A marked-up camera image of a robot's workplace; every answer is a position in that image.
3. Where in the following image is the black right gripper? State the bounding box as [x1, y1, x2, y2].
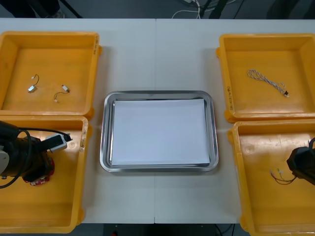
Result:
[286, 146, 315, 186]

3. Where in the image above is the round red circuit board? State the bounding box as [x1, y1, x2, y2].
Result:
[23, 158, 56, 187]

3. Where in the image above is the black stand leg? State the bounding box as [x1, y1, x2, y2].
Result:
[64, 0, 84, 19]

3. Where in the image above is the steel tray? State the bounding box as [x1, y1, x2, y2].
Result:
[99, 90, 220, 174]

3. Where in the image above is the white paper sheet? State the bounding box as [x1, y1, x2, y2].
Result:
[110, 98, 211, 166]

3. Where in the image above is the yellow-orange plastic bin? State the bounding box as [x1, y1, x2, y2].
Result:
[216, 33, 315, 123]
[0, 115, 93, 234]
[226, 119, 315, 236]
[0, 30, 103, 121]

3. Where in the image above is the white floor cable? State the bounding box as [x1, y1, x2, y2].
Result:
[171, 0, 206, 20]

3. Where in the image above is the blue-white twisted wire harness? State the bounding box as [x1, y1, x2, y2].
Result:
[247, 69, 291, 98]

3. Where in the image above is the thin black wire harness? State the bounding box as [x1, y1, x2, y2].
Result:
[269, 168, 297, 185]

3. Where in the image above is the small metal solenoid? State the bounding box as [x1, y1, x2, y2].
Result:
[27, 73, 40, 94]
[53, 85, 71, 104]

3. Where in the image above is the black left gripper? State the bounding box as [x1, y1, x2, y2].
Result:
[23, 145, 54, 183]

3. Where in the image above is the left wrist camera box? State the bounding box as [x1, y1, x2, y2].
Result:
[45, 133, 68, 154]

